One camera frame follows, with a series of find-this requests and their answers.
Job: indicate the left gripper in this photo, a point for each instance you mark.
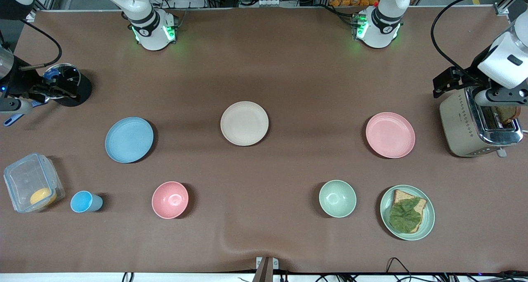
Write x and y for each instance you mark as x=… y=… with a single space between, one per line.
x=472 y=76

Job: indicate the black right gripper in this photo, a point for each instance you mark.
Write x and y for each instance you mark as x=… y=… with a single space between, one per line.
x=20 y=81

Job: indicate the pink plate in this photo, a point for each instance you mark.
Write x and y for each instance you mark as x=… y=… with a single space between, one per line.
x=390 y=135

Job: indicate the blue plate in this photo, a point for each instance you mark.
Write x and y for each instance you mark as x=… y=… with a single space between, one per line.
x=129 y=140

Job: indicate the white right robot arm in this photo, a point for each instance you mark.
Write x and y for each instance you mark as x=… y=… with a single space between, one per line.
x=150 y=30

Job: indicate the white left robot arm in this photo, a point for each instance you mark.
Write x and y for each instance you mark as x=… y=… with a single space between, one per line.
x=381 y=26

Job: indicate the blue item in pot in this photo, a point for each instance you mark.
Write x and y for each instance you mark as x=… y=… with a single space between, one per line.
x=51 y=74

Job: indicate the black cylindrical pot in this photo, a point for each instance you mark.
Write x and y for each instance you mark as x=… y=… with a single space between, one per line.
x=84 y=90

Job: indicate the beige chrome toaster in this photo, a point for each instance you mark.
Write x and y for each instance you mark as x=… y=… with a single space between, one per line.
x=458 y=125

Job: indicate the blue plastic utensil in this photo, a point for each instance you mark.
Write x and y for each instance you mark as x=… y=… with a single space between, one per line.
x=12 y=119

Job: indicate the brown toast slice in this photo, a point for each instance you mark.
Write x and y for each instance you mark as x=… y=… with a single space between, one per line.
x=507 y=113

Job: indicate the clear plastic container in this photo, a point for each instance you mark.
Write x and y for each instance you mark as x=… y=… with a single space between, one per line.
x=24 y=179

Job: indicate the orange round food piece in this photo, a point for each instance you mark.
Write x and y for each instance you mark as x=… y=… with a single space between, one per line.
x=43 y=197

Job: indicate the blue cup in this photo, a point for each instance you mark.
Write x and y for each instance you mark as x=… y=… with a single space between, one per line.
x=84 y=202

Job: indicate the brown bread slice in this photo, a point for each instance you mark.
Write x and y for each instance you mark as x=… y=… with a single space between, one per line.
x=402 y=196

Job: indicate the green plate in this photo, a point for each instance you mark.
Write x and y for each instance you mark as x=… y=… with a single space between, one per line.
x=428 y=216

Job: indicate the green lettuce leaf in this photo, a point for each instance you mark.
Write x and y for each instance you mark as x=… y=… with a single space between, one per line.
x=404 y=216

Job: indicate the pink bowl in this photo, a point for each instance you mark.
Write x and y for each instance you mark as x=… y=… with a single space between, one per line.
x=170 y=200

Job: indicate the brown table mat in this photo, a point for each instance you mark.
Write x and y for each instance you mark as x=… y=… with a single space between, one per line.
x=288 y=67

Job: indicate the green bowl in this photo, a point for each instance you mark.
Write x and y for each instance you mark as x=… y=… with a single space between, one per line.
x=337 y=198

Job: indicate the beige plate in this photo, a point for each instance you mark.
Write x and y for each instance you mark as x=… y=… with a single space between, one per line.
x=244 y=123

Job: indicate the metal table clamp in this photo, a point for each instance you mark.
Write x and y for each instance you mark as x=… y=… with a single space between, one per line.
x=266 y=267

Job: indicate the aluminium frame profile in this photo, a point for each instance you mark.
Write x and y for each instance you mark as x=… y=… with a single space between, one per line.
x=507 y=5

